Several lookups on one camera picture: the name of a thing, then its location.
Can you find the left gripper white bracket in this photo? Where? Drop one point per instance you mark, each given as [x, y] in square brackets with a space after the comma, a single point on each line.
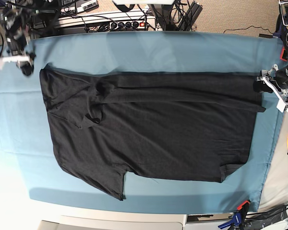
[274, 81]

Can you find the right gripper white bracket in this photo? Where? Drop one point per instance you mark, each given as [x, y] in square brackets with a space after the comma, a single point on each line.
[25, 62]

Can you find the dark grey T-shirt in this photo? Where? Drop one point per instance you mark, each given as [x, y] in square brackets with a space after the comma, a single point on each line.
[176, 126]

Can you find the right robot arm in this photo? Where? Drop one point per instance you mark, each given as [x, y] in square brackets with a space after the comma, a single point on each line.
[14, 19]

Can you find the orange black clamp upper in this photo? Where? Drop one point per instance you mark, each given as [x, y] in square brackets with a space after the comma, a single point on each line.
[283, 55]

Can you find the white power strip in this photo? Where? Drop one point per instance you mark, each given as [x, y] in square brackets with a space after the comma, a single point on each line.
[101, 23]

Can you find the blue orange clamp lower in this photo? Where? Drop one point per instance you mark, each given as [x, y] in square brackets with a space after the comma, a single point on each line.
[238, 218]

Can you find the white tray bottom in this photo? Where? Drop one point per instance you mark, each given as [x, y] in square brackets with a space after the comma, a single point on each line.
[74, 223]

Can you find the black bag with cables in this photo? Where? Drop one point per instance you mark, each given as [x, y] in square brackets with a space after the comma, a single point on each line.
[259, 221]

